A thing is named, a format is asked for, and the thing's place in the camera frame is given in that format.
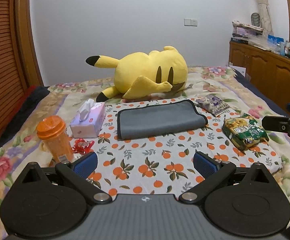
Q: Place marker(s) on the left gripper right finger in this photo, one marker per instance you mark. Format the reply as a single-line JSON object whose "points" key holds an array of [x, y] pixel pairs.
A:
{"points": [[215, 174]]}

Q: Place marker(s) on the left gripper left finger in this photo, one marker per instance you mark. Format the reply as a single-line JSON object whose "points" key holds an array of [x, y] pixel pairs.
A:
{"points": [[74, 175]]}

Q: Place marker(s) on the purple and grey towel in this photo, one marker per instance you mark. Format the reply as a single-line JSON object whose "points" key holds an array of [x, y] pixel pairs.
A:
{"points": [[157, 120]]}

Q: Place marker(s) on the red candy wrapper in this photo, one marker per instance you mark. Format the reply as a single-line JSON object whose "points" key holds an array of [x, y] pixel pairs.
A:
{"points": [[82, 146]]}

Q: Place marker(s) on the wooden sideboard cabinet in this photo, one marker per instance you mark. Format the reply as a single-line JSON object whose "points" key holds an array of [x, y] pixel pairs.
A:
{"points": [[268, 72]]}

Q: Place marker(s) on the pink tissue box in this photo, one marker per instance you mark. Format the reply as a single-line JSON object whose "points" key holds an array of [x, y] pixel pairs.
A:
{"points": [[89, 119]]}

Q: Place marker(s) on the orange fruit print cloth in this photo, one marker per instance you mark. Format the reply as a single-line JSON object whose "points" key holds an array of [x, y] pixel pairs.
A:
{"points": [[164, 164]]}

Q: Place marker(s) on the orange plastic cup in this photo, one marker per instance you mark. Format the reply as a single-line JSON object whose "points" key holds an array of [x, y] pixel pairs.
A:
{"points": [[52, 131]]}

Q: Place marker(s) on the green instant noodle pack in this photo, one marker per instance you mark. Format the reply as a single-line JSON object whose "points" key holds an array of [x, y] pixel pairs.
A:
{"points": [[244, 131]]}

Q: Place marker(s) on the floral bed quilt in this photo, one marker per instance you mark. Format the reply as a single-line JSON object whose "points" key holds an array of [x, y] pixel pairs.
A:
{"points": [[23, 146]]}

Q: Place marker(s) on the blue white box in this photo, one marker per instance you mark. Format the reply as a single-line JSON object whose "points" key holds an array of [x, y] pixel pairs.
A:
{"points": [[274, 43]]}

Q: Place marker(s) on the purple snack packet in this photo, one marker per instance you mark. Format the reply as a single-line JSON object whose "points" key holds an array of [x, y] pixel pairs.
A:
{"points": [[212, 104]]}

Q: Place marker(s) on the stack of magazines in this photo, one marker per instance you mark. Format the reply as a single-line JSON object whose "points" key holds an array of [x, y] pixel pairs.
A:
{"points": [[245, 33]]}

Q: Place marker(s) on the yellow Pikachu plush toy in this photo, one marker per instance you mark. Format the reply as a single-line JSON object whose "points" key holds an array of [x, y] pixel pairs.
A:
{"points": [[139, 74]]}

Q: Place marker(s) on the wooden louvered wardrobe door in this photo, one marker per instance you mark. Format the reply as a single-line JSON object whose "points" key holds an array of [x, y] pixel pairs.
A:
{"points": [[19, 69]]}

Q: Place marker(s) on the tied beige curtain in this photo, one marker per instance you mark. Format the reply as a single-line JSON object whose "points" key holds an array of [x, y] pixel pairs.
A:
{"points": [[266, 24]]}

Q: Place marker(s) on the white wall switch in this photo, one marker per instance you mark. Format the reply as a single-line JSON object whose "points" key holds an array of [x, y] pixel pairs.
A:
{"points": [[190, 22]]}

